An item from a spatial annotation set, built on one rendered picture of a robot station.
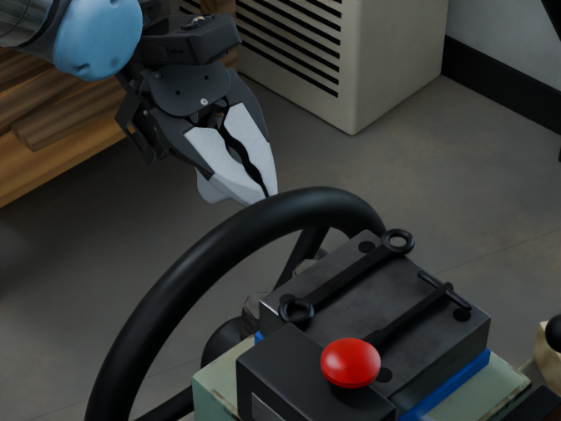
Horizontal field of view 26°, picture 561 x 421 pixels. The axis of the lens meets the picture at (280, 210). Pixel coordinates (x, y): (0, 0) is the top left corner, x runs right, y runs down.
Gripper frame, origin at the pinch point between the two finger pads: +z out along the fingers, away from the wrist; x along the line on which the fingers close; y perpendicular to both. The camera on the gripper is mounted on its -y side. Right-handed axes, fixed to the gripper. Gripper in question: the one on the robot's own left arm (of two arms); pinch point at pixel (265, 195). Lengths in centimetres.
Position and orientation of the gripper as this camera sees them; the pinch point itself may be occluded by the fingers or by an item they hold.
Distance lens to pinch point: 98.2
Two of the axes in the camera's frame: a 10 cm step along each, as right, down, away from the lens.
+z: 5.9, 8.0, -1.3
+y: -3.4, 3.9, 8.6
